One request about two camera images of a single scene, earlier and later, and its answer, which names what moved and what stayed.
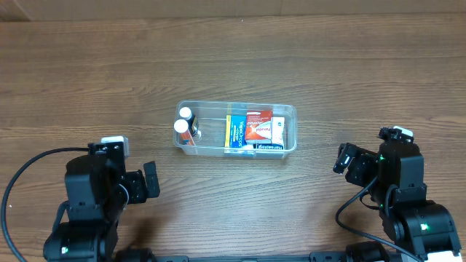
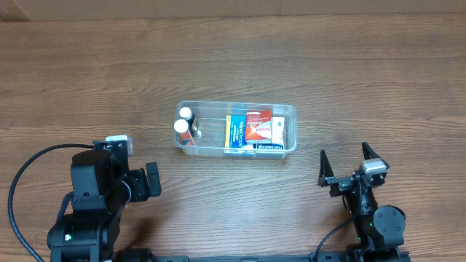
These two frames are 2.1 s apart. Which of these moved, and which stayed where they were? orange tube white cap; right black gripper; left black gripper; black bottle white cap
Moved: right black gripper
Stayed: black bottle white cap; left black gripper; orange tube white cap
